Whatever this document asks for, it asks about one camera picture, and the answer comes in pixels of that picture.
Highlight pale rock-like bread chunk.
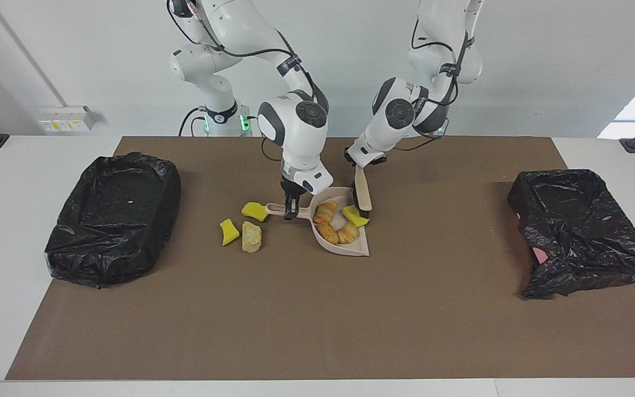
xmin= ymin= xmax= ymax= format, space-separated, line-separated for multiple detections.
xmin=241 ymin=221 xmax=263 ymax=254

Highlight beige hand brush black bristles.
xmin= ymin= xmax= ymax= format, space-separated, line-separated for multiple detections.
xmin=353 ymin=164 xmax=373 ymax=221

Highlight small yellow sponge piece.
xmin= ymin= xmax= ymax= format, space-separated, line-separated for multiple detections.
xmin=219 ymin=219 xmax=240 ymax=246

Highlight yellow sponge with green back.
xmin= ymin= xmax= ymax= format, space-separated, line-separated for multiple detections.
xmin=342 ymin=205 xmax=370 ymax=228

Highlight black right base cable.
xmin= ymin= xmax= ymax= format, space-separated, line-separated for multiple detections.
xmin=179 ymin=108 xmax=208 ymax=137

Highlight white wall conduit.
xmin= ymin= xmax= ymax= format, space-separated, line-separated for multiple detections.
xmin=0 ymin=0 xmax=68 ymax=108

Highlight white wall outlet box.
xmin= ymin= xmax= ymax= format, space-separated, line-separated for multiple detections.
xmin=38 ymin=106 xmax=98 ymax=133

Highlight brown table mat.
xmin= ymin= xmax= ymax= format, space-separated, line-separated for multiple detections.
xmin=5 ymin=136 xmax=635 ymax=381

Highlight black trash bag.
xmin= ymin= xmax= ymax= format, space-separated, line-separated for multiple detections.
xmin=507 ymin=169 xmax=635 ymax=299

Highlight beige plastic dustpan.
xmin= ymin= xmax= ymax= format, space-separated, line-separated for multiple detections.
xmin=265 ymin=186 xmax=372 ymax=257

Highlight right black trash bag bin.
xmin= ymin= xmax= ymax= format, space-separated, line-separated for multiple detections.
xmin=45 ymin=153 xmax=181 ymax=289

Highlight wide yellow sponge piece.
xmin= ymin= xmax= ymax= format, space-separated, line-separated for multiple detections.
xmin=241 ymin=202 xmax=270 ymax=222

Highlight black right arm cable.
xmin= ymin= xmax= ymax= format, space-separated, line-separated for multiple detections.
xmin=166 ymin=0 xmax=329 ymax=163

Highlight orange striped bread roll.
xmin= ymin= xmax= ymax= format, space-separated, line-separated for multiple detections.
xmin=315 ymin=201 xmax=340 ymax=224

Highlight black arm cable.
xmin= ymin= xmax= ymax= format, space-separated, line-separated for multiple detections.
xmin=166 ymin=0 xmax=329 ymax=163
xmin=395 ymin=17 xmax=475 ymax=151

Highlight pink plastic bin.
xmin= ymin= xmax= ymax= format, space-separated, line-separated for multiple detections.
xmin=516 ymin=212 xmax=548 ymax=264

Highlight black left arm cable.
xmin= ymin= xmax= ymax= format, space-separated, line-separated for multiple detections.
xmin=395 ymin=17 xmax=475 ymax=151

